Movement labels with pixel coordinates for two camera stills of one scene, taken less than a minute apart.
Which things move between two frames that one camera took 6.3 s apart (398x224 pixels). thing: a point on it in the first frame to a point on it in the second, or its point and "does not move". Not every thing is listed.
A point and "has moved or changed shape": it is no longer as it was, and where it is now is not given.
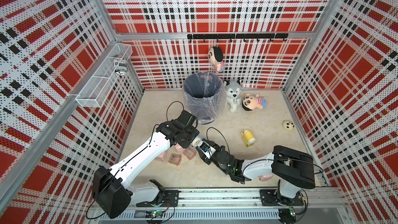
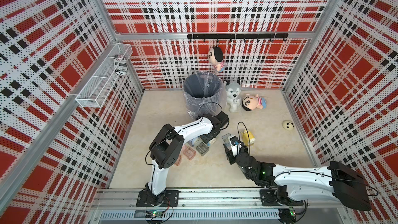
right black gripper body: x=214 y=159 to x=249 y=177
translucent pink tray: x=189 y=153 does not move
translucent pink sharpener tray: x=175 y=159 does not move
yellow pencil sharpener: x=248 y=137 does not move
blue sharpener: x=196 y=141 has moved or changed shape
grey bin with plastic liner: x=204 y=95 does not move
